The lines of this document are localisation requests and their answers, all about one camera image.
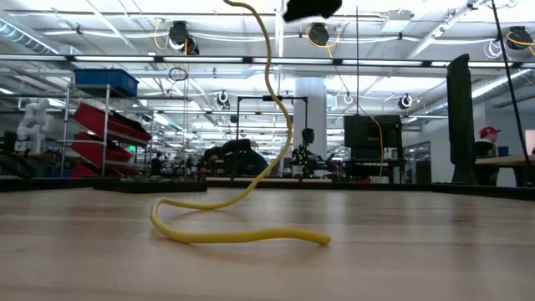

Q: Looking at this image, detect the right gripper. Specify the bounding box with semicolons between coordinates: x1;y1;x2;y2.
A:
283;0;343;23

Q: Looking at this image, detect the yellow cord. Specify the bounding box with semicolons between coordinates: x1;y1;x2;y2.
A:
149;0;333;246

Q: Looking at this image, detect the thin black vertical pole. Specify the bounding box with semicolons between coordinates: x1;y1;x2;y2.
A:
354;5;360;116

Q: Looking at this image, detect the white ceiling box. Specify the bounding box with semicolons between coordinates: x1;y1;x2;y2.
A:
380;8;414;33

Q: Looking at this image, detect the white round column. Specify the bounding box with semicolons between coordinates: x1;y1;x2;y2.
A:
293;77;329;176

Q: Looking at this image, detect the long LED light strip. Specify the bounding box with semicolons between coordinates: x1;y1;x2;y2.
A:
0;54;535;69

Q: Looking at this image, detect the black monitor back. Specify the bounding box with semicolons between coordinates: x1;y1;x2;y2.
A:
344;114;404;161

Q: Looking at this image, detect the thin black slanted pole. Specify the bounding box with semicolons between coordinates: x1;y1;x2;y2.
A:
489;0;535;168

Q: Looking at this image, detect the blue storage bin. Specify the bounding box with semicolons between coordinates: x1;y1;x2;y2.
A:
74;69;140;98

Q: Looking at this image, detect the red storage bin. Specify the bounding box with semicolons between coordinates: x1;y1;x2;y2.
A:
69;162;143;180
73;103;153;146
69;132;134;168

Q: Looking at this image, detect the wooden table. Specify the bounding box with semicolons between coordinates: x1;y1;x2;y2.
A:
475;154;535;188

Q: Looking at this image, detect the metal shelf rack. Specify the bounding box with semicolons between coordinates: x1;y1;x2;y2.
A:
58;83;156;180

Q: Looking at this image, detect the black gantry frame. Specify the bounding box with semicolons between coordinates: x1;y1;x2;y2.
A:
236;94;309;168

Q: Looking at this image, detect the orange hanging cable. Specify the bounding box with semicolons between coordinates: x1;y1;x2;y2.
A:
306;28;385;184

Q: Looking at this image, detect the black aluminium table frame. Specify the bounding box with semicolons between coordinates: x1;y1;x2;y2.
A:
0;177;535;202

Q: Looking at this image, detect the silver ventilation duct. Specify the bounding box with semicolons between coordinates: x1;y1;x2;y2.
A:
0;18;60;56

